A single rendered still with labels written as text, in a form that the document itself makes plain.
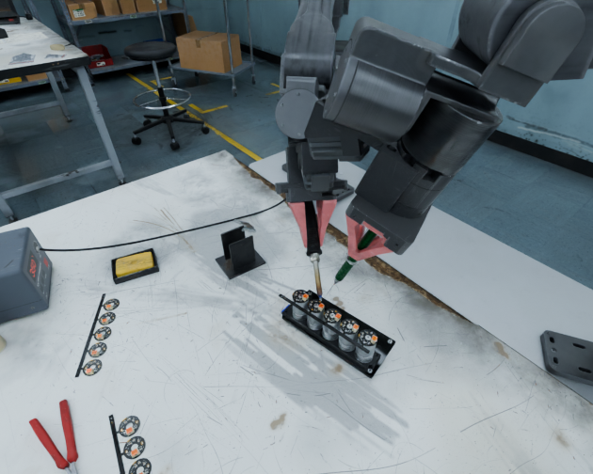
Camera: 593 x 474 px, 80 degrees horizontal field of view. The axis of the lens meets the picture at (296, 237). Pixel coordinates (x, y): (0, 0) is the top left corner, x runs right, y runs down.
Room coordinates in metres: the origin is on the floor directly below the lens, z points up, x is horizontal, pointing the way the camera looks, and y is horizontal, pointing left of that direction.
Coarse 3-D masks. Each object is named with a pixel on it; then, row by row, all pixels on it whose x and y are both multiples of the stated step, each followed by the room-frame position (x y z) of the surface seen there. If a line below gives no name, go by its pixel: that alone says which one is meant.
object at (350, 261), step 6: (366, 234) 0.29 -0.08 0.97; (372, 234) 0.29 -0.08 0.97; (366, 240) 0.29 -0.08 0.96; (372, 240) 0.29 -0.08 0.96; (360, 246) 0.29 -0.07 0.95; (366, 246) 0.29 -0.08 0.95; (348, 258) 0.30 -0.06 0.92; (348, 264) 0.30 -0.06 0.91; (354, 264) 0.29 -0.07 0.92; (342, 270) 0.30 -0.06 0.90; (348, 270) 0.30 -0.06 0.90; (336, 276) 0.31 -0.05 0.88; (342, 276) 0.30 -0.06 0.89
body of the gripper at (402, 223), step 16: (400, 144) 0.27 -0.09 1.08; (416, 176) 0.25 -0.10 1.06; (432, 176) 0.26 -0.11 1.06; (448, 176) 0.25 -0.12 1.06; (416, 192) 0.25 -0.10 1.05; (432, 192) 0.25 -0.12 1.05; (352, 208) 0.25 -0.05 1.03; (368, 208) 0.26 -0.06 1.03; (400, 208) 0.26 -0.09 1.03; (416, 208) 0.25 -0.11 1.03; (384, 224) 0.24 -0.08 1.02; (400, 224) 0.25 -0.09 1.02; (416, 224) 0.25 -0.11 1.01; (400, 240) 0.23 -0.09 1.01
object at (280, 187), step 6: (294, 144) 0.46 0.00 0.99; (336, 180) 0.45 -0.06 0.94; (342, 180) 0.44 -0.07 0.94; (276, 186) 0.43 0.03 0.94; (282, 186) 0.42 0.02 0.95; (288, 186) 0.42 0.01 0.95; (294, 186) 0.42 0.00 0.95; (300, 186) 0.42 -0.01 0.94; (336, 186) 0.43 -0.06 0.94; (342, 186) 0.43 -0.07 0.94; (282, 192) 0.42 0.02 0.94; (288, 192) 0.42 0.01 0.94
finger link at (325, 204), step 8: (296, 192) 0.42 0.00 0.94; (304, 192) 0.42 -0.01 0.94; (312, 192) 0.42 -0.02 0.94; (320, 192) 0.42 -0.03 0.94; (288, 200) 0.41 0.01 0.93; (296, 200) 0.41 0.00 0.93; (304, 200) 0.41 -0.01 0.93; (312, 200) 0.41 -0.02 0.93; (320, 200) 0.43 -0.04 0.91; (328, 200) 0.41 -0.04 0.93; (336, 200) 0.42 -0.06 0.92; (320, 208) 0.43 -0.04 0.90; (328, 208) 0.41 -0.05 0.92; (320, 216) 0.44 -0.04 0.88; (328, 216) 0.41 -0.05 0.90; (320, 224) 0.41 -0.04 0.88; (320, 232) 0.41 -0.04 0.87; (320, 240) 0.40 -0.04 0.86
